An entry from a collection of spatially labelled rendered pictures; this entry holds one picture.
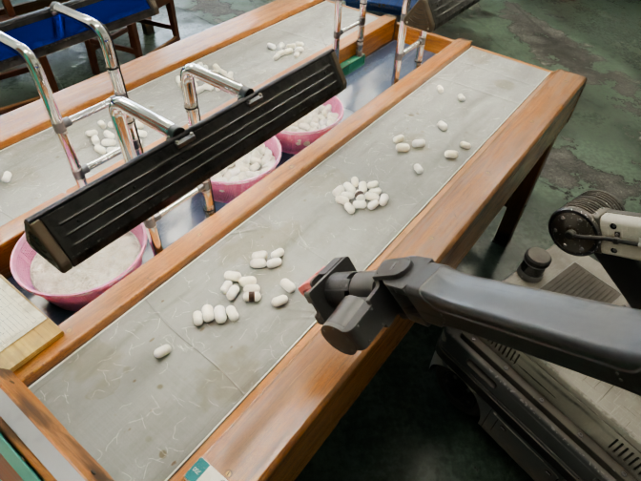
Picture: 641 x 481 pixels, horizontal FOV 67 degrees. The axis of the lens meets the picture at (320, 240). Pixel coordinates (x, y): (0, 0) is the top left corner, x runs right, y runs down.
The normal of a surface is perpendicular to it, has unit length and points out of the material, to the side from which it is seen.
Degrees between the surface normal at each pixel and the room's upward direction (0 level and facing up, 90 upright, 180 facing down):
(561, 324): 44
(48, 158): 0
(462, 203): 0
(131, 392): 0
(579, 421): 86
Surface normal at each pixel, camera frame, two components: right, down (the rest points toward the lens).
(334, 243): 0.04, -0.69
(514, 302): -0.60, -0.73
